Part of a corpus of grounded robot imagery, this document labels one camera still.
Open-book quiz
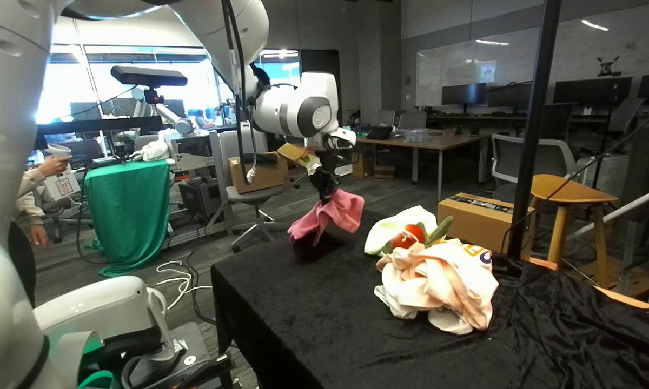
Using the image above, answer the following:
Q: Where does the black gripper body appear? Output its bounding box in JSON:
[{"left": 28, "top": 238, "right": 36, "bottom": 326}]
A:
[{"left": 310, "top": 150, "right": 350, "bottom": 204}]

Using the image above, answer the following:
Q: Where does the pink towel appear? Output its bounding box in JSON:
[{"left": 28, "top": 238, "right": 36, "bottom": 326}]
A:
[{"left": 289, "top": 188, "right": 367, "bottom": 243}]

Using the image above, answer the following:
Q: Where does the pale green white towel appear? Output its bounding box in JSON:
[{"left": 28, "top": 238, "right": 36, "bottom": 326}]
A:
[{"left": 364, "top": 206, "right": 438, "bottom": 256}]

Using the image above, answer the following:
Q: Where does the red plush radish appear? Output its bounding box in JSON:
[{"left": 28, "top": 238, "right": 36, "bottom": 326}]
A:
[{"left": 387, "top": 217, "right": 455, "bottom": 249}]

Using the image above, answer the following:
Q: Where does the peach printed t-shirt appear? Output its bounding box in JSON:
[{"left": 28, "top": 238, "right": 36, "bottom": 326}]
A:
[{"left": 375, "top": 238, "right": 501, "bottom": 335}]

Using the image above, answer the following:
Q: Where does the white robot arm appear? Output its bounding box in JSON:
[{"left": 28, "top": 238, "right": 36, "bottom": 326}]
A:
[{"left": 65, "top": 0, "right": 347, "bottom": 202}]

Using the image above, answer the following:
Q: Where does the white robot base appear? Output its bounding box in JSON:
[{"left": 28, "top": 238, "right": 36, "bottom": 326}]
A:
[{"left": 0, "top": 0, "right": 230, "bottom": 389}]

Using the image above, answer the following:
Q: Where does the black velvet table cloth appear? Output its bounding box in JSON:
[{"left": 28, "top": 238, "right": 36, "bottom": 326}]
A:
[{"left": 212, "top": 235, "right": 649, "bottom": 389}]

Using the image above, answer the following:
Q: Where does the white t-shirt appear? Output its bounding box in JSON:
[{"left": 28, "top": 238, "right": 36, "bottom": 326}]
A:
[{"left": 375, "top": 264, "right": 475, "bottom": 335}]

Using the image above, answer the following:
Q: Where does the cardboard box on floor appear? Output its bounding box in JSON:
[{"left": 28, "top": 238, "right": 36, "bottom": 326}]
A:
[{"left": 438, "top": 192, "right": 513, "bottom": 256}]

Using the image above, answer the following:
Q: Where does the green draped cloth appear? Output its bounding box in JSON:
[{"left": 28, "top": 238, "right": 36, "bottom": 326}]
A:
[{"left": 84, "top": 161, "right": 171, "bottom": 276}]

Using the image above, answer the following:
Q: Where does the wooden stool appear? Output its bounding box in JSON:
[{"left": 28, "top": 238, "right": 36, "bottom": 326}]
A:
[{"left": 531, "top": 173, "right": 618, "bottom": 283}]

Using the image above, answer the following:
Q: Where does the person at left edge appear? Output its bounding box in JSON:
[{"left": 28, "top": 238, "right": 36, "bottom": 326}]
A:
[{"left": 9, "top": 155, "right": 69, "bottom": 294}]

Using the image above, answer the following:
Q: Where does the gold wrist camera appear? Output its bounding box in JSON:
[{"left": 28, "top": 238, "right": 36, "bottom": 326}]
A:
[{"left": 277, "top": 142, "right": 320, "bottom": 176}]

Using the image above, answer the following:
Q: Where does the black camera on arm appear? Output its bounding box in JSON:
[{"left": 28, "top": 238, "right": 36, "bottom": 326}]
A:
[{"left": 111, "top": 64, "right": 195, "bottom": 136}]

